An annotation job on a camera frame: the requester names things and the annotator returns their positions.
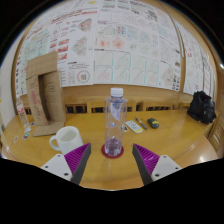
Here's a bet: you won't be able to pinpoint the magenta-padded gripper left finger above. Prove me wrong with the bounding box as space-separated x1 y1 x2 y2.
40 142 92 185

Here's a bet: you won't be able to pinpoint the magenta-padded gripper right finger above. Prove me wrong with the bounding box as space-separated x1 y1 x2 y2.
131 143 183 186

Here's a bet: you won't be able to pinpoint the clear white-capped water bottle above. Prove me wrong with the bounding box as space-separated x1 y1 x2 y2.
104 87 129 158

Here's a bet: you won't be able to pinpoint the clear red-labelled water bottle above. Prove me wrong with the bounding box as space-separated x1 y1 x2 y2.
15 96 30 128

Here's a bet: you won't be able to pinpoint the white ceramic mug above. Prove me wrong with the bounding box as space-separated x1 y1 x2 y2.
49 125 84 156

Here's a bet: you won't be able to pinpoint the flat round red coaster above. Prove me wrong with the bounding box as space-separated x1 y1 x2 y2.
100 143 125 160

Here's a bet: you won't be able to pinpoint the white remote control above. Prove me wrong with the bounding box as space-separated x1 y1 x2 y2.
124 120 144 134

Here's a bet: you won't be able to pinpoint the small dark device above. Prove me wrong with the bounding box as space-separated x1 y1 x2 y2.
147 117 160 130

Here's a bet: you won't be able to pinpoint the dark pen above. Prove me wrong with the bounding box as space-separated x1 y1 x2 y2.
134 116 148 131

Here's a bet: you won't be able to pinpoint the row of wooden chairs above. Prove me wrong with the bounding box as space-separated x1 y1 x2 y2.
19 96 191 116

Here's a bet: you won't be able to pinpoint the brown cardboard box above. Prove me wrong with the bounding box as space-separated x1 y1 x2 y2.
25 50 67 138

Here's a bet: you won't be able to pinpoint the wooden slatted chair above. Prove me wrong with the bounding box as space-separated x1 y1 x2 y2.
208 116 224 152

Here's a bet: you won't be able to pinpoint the black bag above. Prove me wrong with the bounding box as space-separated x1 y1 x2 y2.
186 90 218 126

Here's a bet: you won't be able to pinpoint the narrow printed wall posters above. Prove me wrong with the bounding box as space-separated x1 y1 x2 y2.
173 18 216 101

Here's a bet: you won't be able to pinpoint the large printed wall posters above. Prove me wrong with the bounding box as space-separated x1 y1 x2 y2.
14 0 183 98

